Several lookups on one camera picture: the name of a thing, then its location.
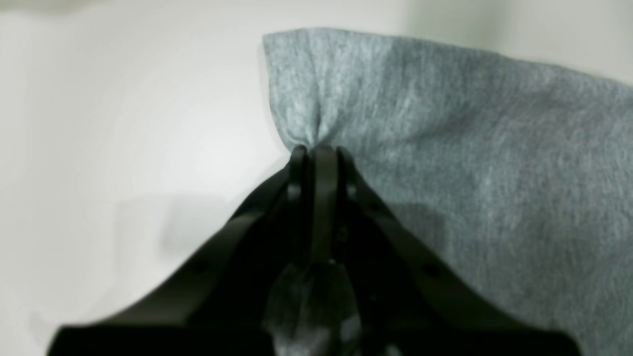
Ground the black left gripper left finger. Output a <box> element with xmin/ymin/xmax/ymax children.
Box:
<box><xmin>47</xmin><ymin>145</ymin><xmax>310</xmax><ymax>356</ymax></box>

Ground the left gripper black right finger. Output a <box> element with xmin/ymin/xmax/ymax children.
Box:
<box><xmin>316</xmin><ymin>146</ymin><xmax>580</xmax><ymax>356</ymax></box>

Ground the grey T-shirt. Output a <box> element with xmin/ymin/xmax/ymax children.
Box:
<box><xmin>263</xmin><ymin>28</ymin><xmax>633</xmax><ymax>356</ymax></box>

